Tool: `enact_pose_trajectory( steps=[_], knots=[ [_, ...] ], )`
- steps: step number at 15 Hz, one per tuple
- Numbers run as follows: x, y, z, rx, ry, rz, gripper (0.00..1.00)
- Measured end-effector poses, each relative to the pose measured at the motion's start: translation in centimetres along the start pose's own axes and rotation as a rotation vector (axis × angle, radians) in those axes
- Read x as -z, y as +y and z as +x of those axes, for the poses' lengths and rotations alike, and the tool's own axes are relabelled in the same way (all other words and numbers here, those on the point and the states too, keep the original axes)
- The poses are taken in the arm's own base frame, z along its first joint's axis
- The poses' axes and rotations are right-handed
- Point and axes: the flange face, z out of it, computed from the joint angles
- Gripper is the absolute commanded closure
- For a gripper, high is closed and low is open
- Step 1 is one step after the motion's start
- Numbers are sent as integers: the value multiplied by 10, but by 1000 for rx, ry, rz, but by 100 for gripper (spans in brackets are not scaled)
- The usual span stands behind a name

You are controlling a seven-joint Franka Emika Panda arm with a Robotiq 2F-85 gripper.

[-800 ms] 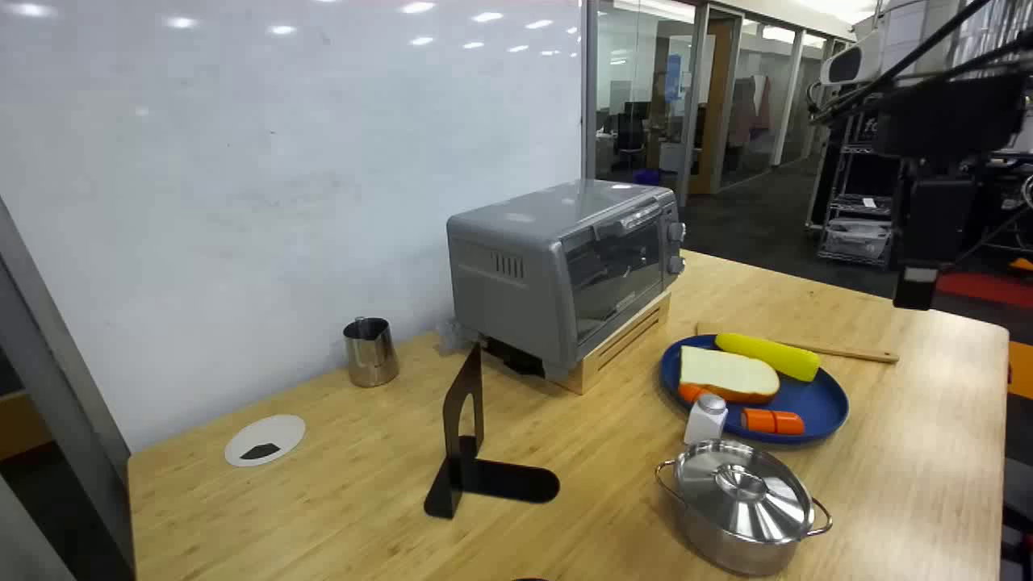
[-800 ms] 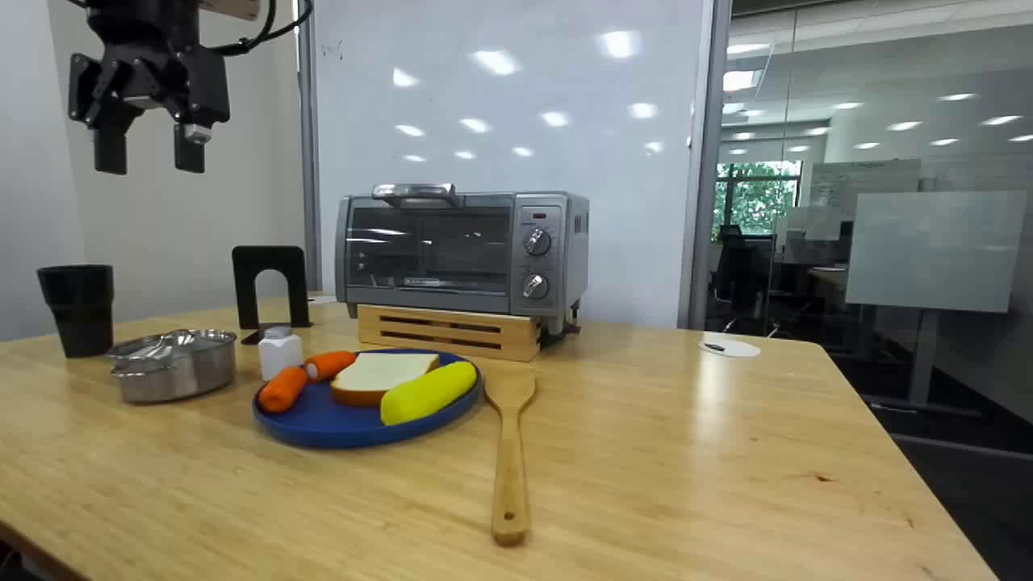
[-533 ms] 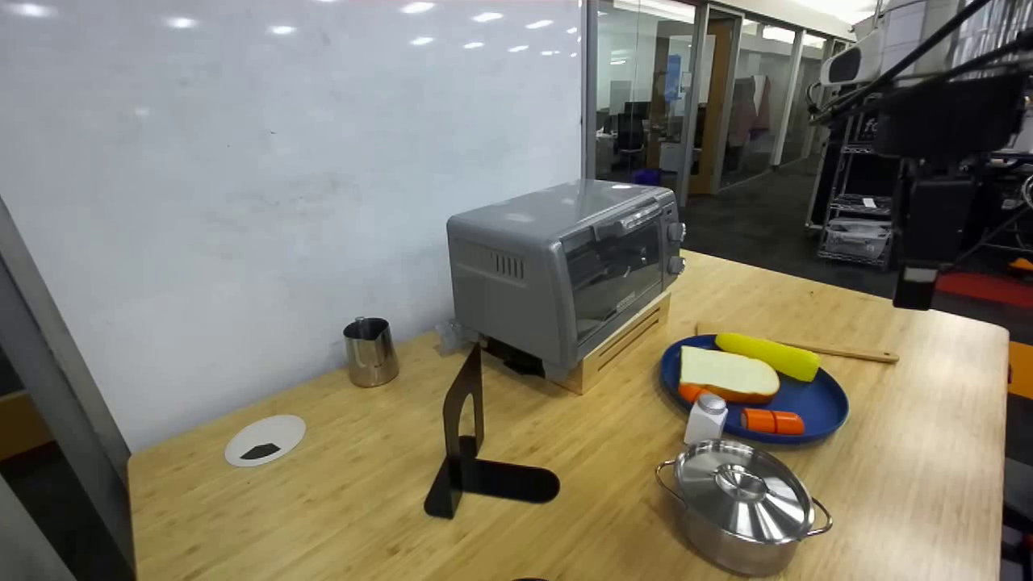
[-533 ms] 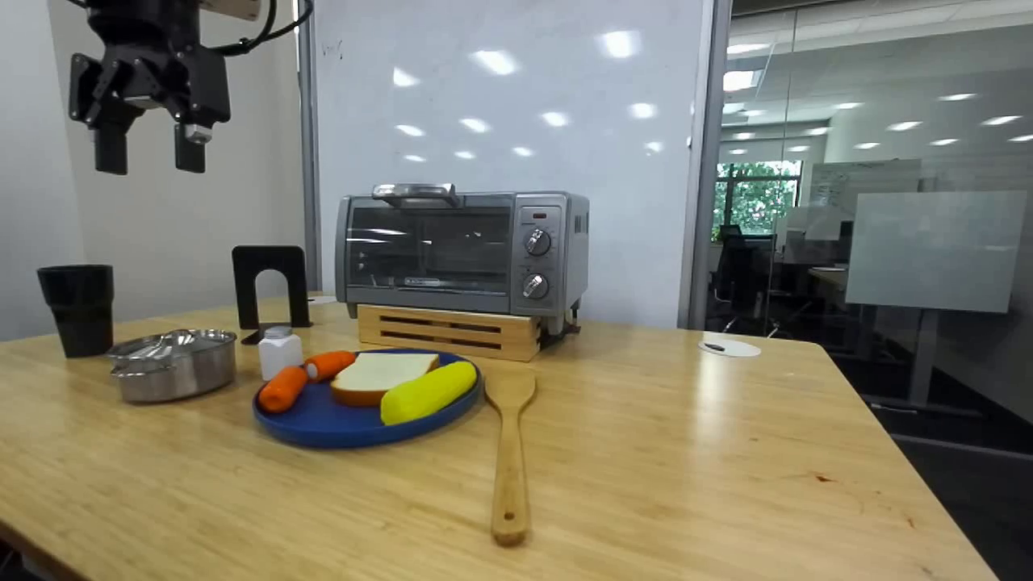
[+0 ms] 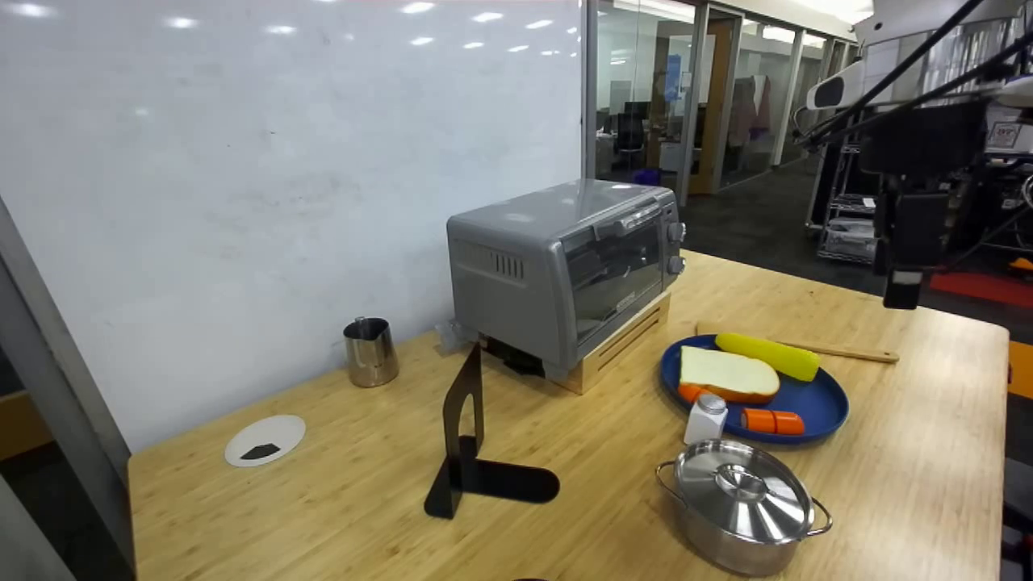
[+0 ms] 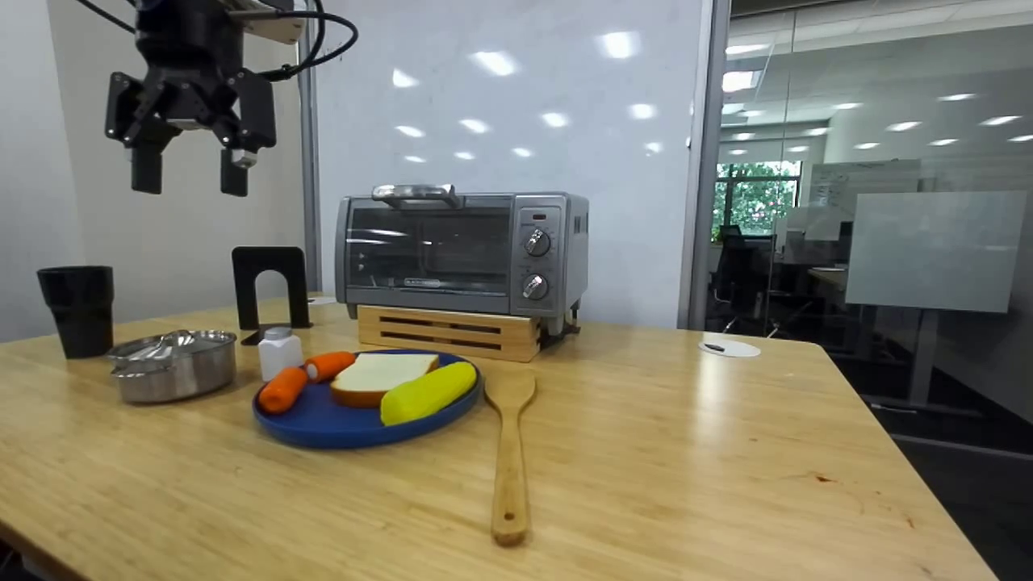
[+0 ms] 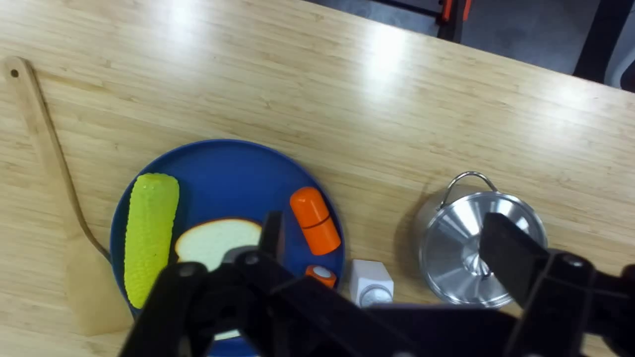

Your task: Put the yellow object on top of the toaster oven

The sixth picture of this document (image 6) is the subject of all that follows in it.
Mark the silver toaster oven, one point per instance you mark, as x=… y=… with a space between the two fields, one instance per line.
x=462 y=253

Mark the black cup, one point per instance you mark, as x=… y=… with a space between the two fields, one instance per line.
x=79 y=310

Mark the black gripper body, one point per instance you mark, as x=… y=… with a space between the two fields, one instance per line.
x=189 y=43

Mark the yellow banana toy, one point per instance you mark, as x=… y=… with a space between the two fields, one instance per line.
x=429 y=392

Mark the freestanding whiteboard on stand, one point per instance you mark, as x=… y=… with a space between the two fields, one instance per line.
x=933 y=253

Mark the wooden slatted trivet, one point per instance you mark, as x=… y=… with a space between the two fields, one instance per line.
x=449 y=333

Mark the black metal bookend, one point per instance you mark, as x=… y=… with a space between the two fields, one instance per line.
x=248 y=286

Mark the blue round plate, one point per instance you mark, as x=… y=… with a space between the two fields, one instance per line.
x=326 y=421

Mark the large wall whiteboard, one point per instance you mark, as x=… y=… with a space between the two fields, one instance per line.
x=603 y=140

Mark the toy bread slice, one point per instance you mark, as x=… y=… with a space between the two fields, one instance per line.
x=378 y=377

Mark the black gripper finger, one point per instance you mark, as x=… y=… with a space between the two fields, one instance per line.
x=242 y=163
x=147 y=163

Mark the metal bowl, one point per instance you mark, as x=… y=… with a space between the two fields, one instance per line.
x=172 y=366

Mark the grey glass wall post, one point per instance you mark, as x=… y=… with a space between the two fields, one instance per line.
x=706 y=163

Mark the orange toy carrot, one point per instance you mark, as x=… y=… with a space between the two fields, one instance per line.
x=290 y=390

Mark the wooden spatula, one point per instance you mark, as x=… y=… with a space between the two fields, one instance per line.
x=510 y=453

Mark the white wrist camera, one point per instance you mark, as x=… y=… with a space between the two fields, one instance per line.
x=263 y=21

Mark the small white bottle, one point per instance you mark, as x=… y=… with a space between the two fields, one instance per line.
x=278 y=353

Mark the black office chair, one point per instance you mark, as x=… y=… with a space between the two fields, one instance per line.
x=745 y=276

